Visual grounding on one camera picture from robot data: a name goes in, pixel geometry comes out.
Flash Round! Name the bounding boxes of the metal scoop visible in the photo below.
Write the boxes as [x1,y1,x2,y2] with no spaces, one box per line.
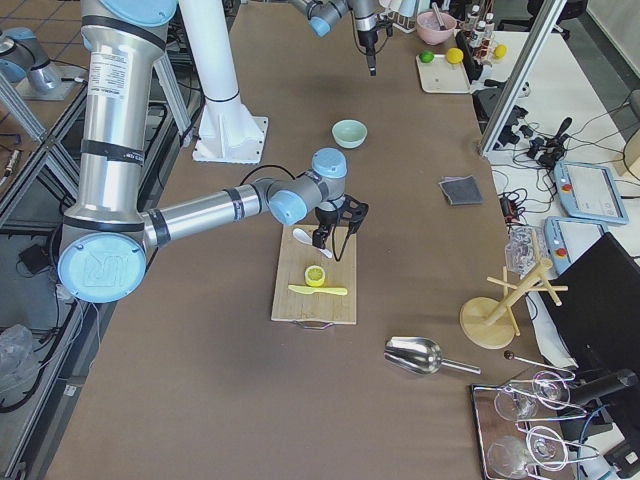
[383,336,482,375]

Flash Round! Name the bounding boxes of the white ceramic spoon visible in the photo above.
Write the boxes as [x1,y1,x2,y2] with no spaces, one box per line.
[292,228,333,259]

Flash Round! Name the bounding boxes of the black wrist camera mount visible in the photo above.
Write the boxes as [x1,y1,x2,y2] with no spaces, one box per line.
[331,194,369,262]

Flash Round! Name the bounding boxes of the black glass rack tray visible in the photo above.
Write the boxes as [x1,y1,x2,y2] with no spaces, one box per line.
[470,370,599,479]

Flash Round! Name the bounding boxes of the wooden cup tree stand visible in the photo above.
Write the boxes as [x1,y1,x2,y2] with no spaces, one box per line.
[459,227,568,350]

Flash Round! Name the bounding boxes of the beige cartoon tray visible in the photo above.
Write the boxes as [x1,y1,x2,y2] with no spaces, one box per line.
[415,54,471,94]

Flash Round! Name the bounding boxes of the whole yellow lemon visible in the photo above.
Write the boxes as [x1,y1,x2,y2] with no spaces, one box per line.
[445,48,464,65]

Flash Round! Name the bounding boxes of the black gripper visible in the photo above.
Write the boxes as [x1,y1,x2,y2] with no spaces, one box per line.
[312,207,339,249]
[355,16,378,76]

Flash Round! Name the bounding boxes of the yellow plastic knife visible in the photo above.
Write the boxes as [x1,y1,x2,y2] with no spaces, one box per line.
[287,284,348,296]

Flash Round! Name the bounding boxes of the bamboo cutting board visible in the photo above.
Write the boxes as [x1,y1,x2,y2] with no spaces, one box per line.
[271,225,357,329]

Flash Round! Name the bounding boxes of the pink bowl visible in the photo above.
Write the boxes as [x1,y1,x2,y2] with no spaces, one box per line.
[416,11,457,45]

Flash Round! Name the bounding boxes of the grey folded cloth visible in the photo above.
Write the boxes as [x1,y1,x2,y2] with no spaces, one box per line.
[439,176,484,206]

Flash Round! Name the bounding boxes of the light green bowl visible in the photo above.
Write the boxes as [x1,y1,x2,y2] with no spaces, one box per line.
[331,119,368,149]

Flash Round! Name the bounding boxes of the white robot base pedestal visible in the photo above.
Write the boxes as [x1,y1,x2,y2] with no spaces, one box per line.
[179,0,268,165]

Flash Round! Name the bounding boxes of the green lime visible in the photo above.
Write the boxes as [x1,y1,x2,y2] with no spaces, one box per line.
[419,50,434,63]

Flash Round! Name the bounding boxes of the aluminium frame post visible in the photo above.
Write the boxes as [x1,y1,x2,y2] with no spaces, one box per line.
[478,0,566,159]

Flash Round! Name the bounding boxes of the lemon half slice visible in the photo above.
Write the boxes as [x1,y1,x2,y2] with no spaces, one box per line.
[304,265,326,287]

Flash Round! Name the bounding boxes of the blue teach pendant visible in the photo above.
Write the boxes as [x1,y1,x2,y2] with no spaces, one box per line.
[544,216,609,274]
[553,160,629,225]

